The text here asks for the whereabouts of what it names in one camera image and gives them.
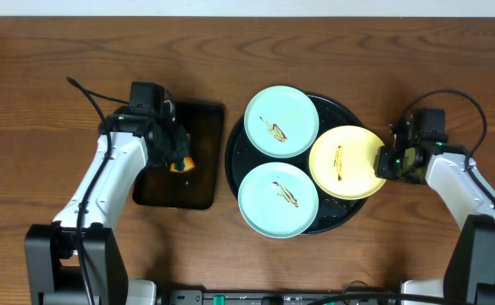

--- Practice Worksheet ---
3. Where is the yellow plate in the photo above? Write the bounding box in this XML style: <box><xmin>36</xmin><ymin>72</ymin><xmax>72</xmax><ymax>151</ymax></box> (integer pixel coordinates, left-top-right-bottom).
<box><xmin>309</xmin><ymin>125</ymin><xmax>386</xmax><ymax>200</ymax></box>

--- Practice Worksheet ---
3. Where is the black rectangular tray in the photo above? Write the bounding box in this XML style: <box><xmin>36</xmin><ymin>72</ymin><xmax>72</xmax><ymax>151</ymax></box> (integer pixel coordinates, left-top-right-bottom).
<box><xmin>132</xmin><ymin>99</ymin><xmax>225</xmax><ymax>210</ymax></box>

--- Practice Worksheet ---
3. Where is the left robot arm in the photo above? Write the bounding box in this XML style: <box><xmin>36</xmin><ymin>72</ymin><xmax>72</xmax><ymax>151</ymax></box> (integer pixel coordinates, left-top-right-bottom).
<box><xmin>25</xmin><ymin>99</ymin><xmax>189</xmax><ymax>305</ymax></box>

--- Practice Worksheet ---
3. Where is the black round tray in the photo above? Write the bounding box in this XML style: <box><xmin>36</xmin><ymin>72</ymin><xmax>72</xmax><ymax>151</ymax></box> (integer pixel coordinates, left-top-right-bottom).
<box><xmin>225</xmin><ymin>93</ymin><xmax>368</xmax><ymax>235</ymax></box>

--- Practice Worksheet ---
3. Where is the green and yellow sponge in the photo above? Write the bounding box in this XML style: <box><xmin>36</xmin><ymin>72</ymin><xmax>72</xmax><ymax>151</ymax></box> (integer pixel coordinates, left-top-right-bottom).
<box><xmin>170</xmin><ymin>133</ymin><xmax>195</xmax><ymax>174</ymax></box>

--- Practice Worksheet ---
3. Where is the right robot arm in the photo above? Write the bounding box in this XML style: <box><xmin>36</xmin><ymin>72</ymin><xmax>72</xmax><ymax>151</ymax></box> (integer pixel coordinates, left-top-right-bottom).
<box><xmin>375</xmin><ymin>122</ymin><xmax>495</xmax><ymax>304</ymax></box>

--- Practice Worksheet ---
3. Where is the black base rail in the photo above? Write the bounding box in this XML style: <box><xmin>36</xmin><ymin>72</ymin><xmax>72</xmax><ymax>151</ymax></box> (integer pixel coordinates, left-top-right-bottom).
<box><xmin>158</xmin><ymin>287</ymin><xmax>405</xmax><ymax>305</ymax></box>

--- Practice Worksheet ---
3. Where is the light blue plate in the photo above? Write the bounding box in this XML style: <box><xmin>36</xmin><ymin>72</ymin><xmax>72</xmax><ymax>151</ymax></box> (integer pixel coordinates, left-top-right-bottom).
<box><xmin>243</xmin><ymin>86</ymin><xmax>320</xmax><ymax>158</ymax></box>
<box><xmin>237</xmin><ymin>162</ymin><xmax>319</xmax><ymax>239</ymax></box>

